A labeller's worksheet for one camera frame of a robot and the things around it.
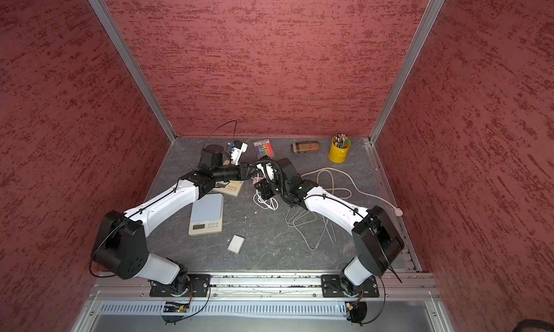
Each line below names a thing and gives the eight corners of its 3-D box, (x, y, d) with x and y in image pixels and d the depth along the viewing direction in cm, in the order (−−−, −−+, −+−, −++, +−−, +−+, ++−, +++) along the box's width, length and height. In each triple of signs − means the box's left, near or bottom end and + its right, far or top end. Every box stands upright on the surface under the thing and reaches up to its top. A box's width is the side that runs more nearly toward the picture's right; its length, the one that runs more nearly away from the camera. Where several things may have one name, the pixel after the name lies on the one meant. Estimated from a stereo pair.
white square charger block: (228, 250, 84) (226, 248, 82) (235, 235, 88) (233, 233, 86) (238, 254, 83) (237, 252, 81) (244, 239, 87) (244, 237, 85)
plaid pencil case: (290, 153, 117) (290, 149, 114) (290, 145, 121) (290, 140, 118) (319, 153, 117) (320, 149, 114) (318, 145, 121) (319, 141, 118)
